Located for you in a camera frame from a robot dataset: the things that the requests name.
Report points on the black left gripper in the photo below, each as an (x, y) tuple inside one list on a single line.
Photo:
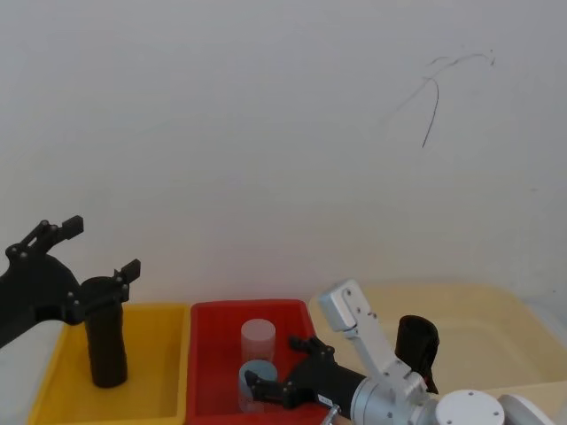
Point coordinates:
[(31, 288)]

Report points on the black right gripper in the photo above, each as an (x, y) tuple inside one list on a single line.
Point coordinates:
[(330, 378)]

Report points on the silver and white right arm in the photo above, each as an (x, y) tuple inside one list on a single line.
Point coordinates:
[(398, 389)]

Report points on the pale blue cylinder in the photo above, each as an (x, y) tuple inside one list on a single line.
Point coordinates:
[(261, 369)]

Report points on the frosted clear cylinder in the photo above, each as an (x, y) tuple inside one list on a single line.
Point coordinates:
[(258, 338)]

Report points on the red plastic bin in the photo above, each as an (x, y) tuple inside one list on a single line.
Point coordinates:
[(212, 354)]

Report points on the black ribbed cylinder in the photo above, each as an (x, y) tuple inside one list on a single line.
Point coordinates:
[(106, 350)]

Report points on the yellow plastic bin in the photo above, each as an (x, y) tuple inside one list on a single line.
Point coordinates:
[(150, 354)]

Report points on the cream plastic bin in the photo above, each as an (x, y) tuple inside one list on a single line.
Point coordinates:
[(487, 336)]

